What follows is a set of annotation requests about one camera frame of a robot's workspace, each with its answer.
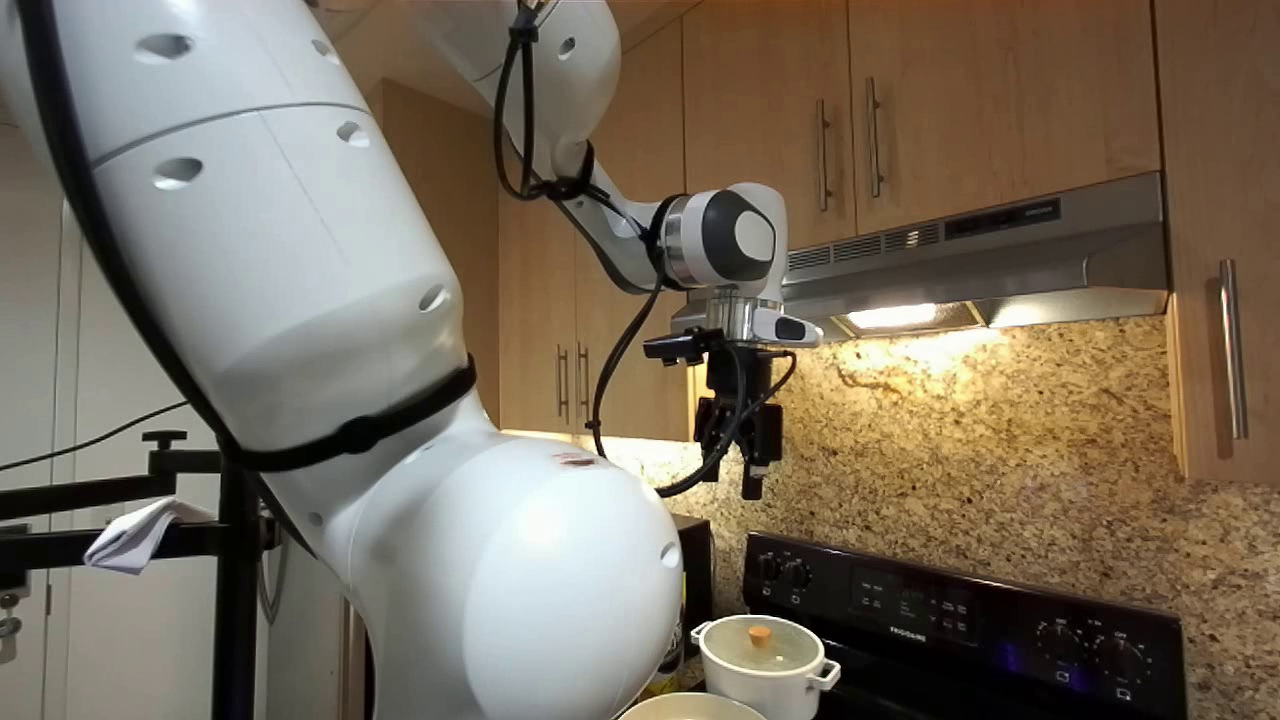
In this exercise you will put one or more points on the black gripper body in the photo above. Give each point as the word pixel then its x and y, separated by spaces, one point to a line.
pixel 741 376

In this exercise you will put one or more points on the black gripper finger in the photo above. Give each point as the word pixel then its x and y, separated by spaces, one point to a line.
pixel 712 430
pixel 762 435

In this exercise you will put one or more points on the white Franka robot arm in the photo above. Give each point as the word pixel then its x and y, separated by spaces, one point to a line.
pixel 266 264

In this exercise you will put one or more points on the black stove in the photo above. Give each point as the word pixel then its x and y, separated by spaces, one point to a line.
pixel 934 627

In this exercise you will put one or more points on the black countertop appliance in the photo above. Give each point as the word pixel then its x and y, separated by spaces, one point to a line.
pixel 698 574

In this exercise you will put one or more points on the white pot with lid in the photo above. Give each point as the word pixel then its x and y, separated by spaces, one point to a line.
pixel 766 662

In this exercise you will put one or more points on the wide wooden cabinet door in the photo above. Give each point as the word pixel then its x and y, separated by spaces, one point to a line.
pixel 762 104

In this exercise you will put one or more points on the white bowl rim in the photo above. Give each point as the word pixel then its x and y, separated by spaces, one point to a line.
pixel 691 707

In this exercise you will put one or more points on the stainless steel range hood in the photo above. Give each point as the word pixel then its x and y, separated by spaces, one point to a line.
pixel 1065 252

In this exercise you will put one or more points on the tall wooden pantry cabinet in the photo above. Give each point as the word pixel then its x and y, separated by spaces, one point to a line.
pixel 444 161

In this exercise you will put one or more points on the crumpled white paper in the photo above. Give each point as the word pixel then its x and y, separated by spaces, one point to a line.
pixel 135 535

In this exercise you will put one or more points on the white panel door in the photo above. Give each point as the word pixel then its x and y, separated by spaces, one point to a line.
pixel 53 334

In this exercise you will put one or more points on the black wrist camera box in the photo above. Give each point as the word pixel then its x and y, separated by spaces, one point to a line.
pixel 673 351

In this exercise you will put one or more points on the black camera stand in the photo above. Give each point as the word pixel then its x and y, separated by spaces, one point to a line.
pixel 236 602

